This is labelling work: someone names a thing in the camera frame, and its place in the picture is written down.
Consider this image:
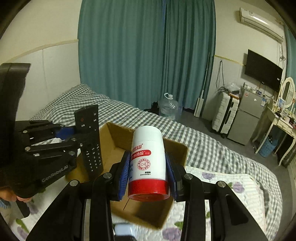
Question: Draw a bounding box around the black TV remote control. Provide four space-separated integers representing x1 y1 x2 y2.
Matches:
74 104 103 181

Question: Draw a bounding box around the white red-capped bottle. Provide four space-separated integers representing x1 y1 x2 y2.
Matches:
128 126 170 202

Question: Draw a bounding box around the person's left hand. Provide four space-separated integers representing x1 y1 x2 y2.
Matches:
0 187 32 203

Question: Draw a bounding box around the checkered bed sheet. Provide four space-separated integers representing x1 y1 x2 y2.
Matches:
32 84 282 240

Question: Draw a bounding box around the brown cardboard box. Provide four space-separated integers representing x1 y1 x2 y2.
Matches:
66 121 188 230

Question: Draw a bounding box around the white flat mop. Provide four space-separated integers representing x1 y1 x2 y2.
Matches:
194 53 210 118

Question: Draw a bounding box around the large clear water jug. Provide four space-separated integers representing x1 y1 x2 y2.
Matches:
158 93 179 121

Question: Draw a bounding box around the blue plastic basket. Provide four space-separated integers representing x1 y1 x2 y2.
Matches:
259 136 278 158

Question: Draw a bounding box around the white suitcase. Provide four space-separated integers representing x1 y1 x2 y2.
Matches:
212 92 239 135

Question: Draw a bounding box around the silver mini fridge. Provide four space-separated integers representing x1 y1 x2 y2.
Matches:
227 88 266 145

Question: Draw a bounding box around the white dressing table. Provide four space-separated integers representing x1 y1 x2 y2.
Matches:
252 106 295 166

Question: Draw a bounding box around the green window curtain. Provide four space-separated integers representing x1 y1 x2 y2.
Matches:
78 1 216 109

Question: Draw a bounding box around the oval vanity mirror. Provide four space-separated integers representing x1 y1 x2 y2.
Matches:
277 77 295 108

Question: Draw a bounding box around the white air conditioner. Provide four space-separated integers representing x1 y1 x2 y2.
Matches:
239 8 284 43

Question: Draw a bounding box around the green side curtain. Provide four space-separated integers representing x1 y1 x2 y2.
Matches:
285 26 296 82

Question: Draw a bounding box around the wall-mounted black television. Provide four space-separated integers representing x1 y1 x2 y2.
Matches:
244 50 283 92

